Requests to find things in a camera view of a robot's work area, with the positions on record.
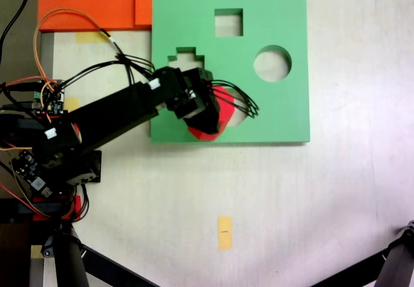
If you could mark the red octagonal pillar block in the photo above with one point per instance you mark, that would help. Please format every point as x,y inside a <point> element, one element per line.
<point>226,112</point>

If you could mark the orange block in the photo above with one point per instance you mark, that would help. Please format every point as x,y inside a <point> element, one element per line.
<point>87,2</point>

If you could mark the green shape sorter board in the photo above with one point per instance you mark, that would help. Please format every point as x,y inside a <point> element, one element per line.
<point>284,112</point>

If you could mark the yellow tape label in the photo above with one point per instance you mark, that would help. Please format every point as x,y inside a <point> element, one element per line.
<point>225,232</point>

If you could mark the yellow tape piece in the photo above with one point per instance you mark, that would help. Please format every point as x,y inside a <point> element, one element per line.
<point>72,104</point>
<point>90,37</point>

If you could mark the black tripod brace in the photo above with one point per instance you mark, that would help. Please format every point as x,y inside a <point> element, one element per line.
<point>113,271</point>

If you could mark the small black converter board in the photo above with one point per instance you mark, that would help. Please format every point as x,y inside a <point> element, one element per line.
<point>27,167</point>

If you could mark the black tripod leg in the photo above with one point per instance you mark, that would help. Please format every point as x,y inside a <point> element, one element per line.
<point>69,261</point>
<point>355,272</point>

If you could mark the grey tripod leg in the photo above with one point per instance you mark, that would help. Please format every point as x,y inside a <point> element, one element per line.
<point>399,267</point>

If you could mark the red base mount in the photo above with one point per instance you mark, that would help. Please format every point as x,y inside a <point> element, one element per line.
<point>76,203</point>

